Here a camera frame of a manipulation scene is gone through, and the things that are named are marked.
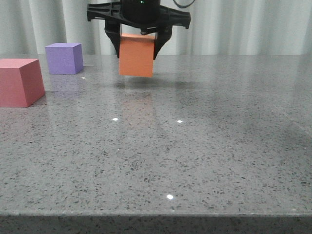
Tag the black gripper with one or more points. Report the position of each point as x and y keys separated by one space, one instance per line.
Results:
x=148 y=15

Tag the orange foam cube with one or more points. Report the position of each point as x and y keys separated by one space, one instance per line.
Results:
x=136 y=55

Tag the purple foam cube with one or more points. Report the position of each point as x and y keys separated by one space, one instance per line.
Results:
x=64 y=58

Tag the pale green curtain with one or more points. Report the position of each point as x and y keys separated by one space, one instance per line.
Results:
x=218 y=27

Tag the red foam cube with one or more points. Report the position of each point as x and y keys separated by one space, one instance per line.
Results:
x=21 y=82

